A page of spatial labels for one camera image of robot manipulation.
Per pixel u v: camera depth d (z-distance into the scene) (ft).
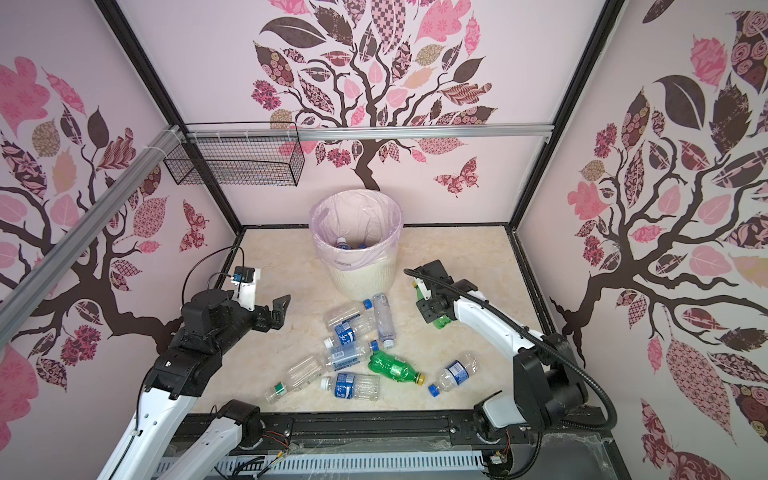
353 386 2.51
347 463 2.29
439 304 2.00
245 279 1.90
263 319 2.01
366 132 3.04
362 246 3.49
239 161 3.99
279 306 2.07
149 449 1.34
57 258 1.83
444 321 2.68
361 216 3.20
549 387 1.39
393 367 2.60
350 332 2.80
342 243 3.26
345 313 3.08
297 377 2.56
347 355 2.67
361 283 3.41
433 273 2.24
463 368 2.60
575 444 2.38
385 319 3.04
